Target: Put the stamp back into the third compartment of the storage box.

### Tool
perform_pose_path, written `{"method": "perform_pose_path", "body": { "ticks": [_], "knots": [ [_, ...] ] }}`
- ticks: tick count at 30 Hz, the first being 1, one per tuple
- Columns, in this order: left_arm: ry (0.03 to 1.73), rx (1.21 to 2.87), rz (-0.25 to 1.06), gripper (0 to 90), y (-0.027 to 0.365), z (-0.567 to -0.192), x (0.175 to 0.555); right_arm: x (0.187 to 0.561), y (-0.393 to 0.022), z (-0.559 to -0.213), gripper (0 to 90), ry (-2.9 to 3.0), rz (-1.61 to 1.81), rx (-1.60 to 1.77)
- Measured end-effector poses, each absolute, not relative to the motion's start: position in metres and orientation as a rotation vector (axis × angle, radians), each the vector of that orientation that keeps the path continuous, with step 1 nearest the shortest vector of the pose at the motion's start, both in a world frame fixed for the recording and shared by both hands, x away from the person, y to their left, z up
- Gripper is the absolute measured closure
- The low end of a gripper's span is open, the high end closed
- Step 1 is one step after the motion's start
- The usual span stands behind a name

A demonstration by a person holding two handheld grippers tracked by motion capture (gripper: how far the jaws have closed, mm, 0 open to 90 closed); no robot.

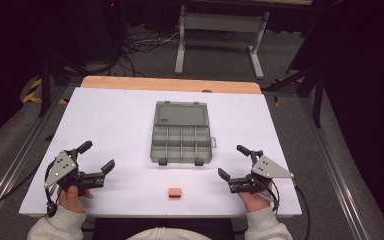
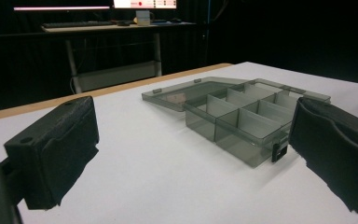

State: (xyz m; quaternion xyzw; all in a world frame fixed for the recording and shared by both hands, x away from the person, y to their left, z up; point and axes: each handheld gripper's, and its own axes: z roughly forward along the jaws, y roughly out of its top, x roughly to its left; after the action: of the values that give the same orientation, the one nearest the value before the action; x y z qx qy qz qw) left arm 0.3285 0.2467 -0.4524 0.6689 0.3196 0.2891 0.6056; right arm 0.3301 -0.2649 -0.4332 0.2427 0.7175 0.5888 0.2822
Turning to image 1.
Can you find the black tripod stand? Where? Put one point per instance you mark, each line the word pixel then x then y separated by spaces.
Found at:
pixel 46 76
pixel 316 93

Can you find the grey clear compartment box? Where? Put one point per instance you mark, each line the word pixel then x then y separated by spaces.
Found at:
pixel 181 133

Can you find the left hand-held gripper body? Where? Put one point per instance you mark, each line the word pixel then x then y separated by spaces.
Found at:
pixel 61 168

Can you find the white metal table frame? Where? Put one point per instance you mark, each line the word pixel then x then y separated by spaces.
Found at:
pixel 220 23

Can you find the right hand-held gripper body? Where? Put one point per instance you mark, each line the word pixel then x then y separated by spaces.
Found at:
pixel 268 168

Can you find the small orange block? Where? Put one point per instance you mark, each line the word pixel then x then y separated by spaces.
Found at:
pixel 175 192

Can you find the yellow black floor tape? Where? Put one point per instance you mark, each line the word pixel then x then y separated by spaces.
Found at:
pixel 33 93

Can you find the person's right hand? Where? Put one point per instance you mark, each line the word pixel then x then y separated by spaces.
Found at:
pixel 256 201

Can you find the person's left hand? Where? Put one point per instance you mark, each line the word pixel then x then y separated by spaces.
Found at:
pixel 71 201

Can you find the person's torso and lap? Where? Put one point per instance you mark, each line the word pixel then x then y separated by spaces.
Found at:
pixel 163 231

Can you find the wooden table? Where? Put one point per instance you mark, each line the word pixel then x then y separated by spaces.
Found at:
pixel 170 84

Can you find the aluminium floor rail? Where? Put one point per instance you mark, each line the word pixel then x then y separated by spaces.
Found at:
pixel 16 160
pixel 336 173

